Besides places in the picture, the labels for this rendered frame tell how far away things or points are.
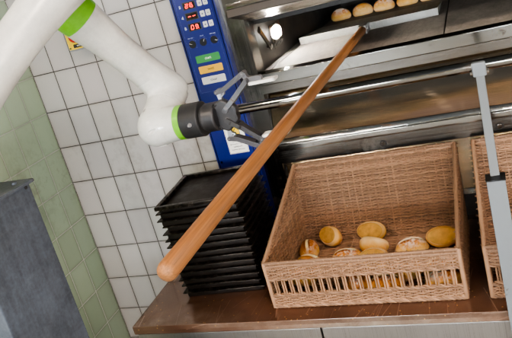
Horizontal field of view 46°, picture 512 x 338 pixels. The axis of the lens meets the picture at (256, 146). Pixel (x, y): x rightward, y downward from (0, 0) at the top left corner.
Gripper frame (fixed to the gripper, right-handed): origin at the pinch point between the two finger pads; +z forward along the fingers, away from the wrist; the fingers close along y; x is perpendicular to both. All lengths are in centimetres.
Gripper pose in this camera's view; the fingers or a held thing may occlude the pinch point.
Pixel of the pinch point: (278, 105)
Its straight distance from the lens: 150.1
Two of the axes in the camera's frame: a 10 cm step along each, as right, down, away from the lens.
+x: -3.1, 3.5, -8.8
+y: 2.5, 9.3, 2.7
